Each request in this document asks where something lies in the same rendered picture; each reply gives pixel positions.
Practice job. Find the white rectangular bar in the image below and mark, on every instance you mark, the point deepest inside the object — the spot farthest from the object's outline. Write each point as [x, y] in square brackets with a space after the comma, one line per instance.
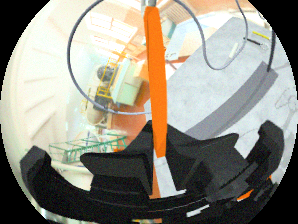
[234, 49]

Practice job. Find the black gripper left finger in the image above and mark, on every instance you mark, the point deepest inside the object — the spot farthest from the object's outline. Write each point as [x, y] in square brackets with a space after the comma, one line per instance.
[135, 161]

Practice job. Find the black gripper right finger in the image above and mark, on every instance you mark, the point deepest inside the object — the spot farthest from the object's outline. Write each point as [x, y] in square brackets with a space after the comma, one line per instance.
[184, 153]

